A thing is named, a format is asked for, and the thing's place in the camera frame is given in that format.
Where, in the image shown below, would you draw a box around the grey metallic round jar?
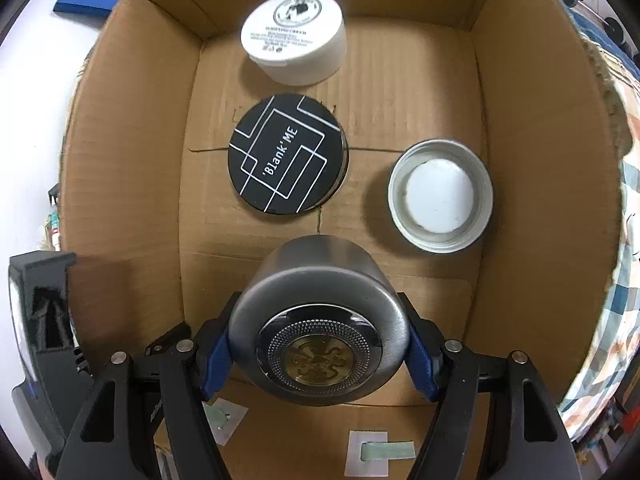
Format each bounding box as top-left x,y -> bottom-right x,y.
227,236 -> 412,406

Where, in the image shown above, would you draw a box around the black round tin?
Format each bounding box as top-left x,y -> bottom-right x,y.
227,94 -> 348,215

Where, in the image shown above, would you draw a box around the short barbell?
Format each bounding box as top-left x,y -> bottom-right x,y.
556,0 -> 632,53

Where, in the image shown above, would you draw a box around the plaid tablecloth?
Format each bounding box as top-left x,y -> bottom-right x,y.
557,0 -> 640,441

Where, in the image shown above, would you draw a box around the white cream jar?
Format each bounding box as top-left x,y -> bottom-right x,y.
241,0 -> 347,86

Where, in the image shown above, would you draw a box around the cardboard box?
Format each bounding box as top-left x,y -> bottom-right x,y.
57,0 -> 631,480

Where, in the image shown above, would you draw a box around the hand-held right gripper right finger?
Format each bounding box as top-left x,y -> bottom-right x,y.
400,292 -> 583,480

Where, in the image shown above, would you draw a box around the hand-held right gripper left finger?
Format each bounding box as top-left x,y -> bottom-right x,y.
57,290 -> 241,480

